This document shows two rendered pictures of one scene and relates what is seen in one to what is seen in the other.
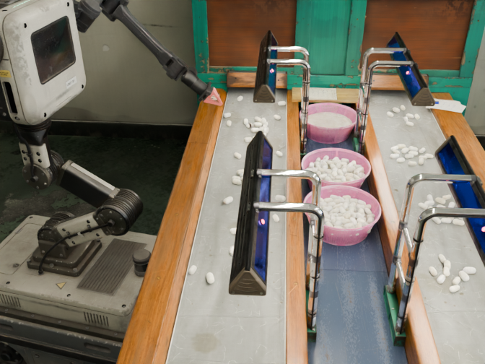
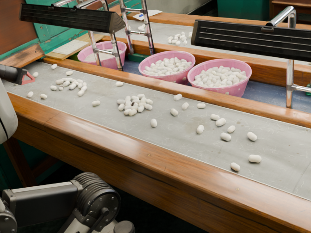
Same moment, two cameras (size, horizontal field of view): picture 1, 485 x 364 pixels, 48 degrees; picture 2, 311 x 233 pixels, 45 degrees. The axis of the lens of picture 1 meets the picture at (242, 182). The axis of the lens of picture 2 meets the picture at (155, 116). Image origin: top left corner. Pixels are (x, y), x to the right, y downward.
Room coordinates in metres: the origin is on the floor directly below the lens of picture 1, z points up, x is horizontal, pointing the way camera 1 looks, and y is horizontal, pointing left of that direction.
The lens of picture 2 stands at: (0.87, 0.91, 1.50)
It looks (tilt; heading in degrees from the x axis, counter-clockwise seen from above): 32 degrees down; 310
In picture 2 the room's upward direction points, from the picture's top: 11 degrees counter-clockwise
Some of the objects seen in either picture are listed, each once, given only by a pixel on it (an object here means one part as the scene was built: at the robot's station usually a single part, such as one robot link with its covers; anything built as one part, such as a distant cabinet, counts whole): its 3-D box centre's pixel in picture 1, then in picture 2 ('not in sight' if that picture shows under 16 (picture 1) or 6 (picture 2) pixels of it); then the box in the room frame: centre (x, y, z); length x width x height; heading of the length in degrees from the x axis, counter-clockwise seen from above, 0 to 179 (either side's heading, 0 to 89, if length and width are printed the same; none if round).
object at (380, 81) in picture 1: (396, 81); (108, 15); (2.51, -0.76, 0.83); 0.30 x 0.06 x 0.07; 86
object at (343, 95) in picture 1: (325, 94); (75, 45); (2.49, -0.41, 0.77); 0.33 x 0.15 x 0.01; 86
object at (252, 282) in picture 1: (255, 198); (294, 41); (1.15, -0.03, 1.08); 0.62 x 0.08 x 0.07; 176
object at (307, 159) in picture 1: (335, 175); (168, 71); (1.83, -0.36, 0.72); 0.27 x 0.27 x 0.10
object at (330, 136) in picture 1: (328, 124); (103, 58); (2.27, -0.40, 0.72); 0.27 x 0.27 x 0.10
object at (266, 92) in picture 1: (267, 62); (65, 15); (2.12, -0.10, 1.08); 0.62 x 0.08 x 0.07; 176
